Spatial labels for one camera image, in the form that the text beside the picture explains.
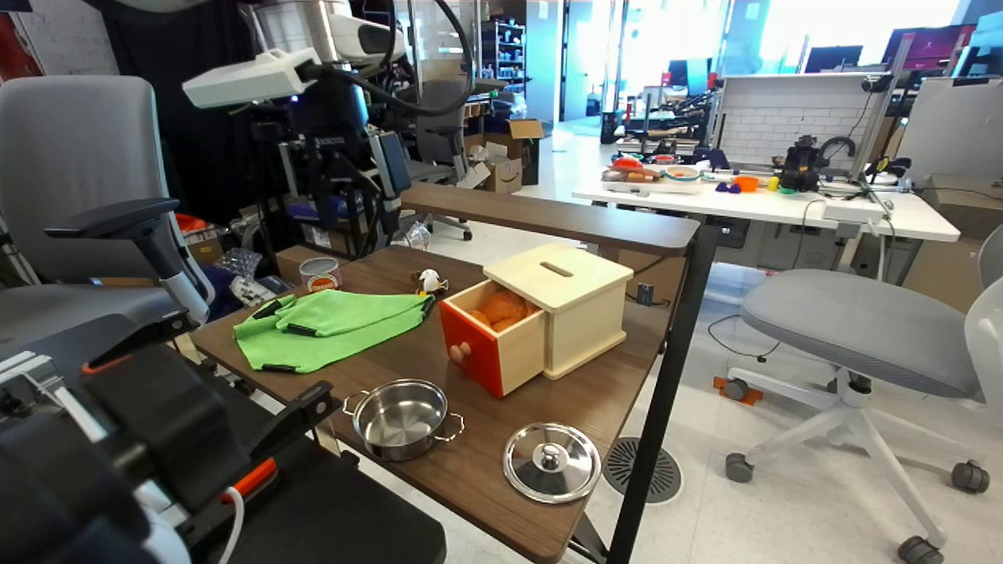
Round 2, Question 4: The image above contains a light wooden box with slot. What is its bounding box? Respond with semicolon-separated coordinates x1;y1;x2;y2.
478;242;635;382

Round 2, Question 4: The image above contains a small steel pot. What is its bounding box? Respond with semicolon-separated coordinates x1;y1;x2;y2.
339;375;471;467

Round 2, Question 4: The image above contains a cardboard box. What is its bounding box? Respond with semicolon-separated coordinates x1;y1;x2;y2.
505;117;548;187

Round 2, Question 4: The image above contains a grey office chair with armrest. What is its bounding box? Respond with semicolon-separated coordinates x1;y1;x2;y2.
0;72;219;362

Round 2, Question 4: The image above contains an orange red tool on desk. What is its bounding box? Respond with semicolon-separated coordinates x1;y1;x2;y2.
609;150;663;187

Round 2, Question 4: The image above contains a white height adjustable desk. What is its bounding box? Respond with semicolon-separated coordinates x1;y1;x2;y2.
571;167;961;277

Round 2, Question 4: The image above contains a green microfiber cloth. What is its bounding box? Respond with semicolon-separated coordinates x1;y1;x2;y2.
230;284;438;375

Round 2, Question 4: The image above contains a white pegboard partition panel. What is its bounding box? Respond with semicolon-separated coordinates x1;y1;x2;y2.
712;70;894;173

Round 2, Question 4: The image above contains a monitor with purple screen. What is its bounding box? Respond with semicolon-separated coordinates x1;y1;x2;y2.
881;22;970;79

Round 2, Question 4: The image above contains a steel pot lid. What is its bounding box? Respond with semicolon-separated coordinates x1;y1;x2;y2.
499;421;606;510

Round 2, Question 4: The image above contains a wooden drawer with red front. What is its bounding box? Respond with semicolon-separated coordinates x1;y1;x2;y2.
435;277;553;400

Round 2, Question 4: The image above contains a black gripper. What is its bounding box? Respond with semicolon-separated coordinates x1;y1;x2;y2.
298;98;396;259

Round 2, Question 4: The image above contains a small dark monitor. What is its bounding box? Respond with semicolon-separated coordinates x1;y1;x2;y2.
802;40;869;75

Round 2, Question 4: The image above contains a grey office chair white back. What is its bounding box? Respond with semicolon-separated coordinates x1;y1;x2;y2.
717;221;1003;564

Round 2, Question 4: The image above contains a raised dark wooden table shelf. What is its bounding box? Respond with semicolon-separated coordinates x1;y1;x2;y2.
398;180;704;254

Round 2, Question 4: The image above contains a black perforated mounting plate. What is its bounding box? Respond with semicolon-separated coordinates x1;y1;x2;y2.
222;441;447;564

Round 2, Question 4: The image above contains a dark monitor with blue screen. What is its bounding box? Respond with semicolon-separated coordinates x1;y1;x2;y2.
953;5;1003;89

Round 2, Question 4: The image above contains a round black floor grate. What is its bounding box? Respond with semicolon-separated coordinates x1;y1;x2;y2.
603;432;687;507

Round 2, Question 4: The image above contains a small brown white plush toy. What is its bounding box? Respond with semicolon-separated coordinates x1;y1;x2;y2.
414;267;450;302

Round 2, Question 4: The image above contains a black device on desk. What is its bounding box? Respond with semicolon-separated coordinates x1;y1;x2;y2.
774;132;830;195

